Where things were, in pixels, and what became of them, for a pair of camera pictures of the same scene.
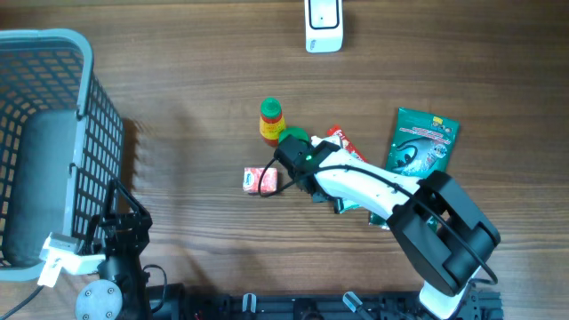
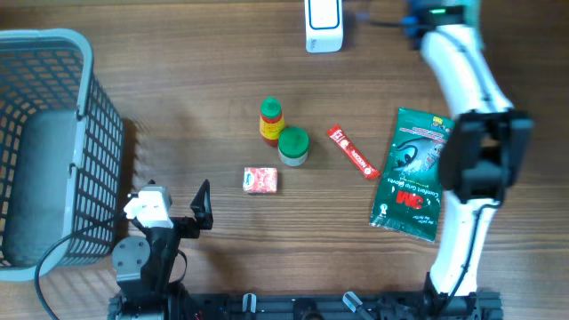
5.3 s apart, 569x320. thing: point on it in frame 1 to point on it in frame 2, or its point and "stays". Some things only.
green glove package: [421, 145] stays
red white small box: [252, 177] stays
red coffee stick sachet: [336, 131] stays
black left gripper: [140, 221] to [200, 206]
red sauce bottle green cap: [271, 120] stays
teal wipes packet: [348, 204] to [468, 12]
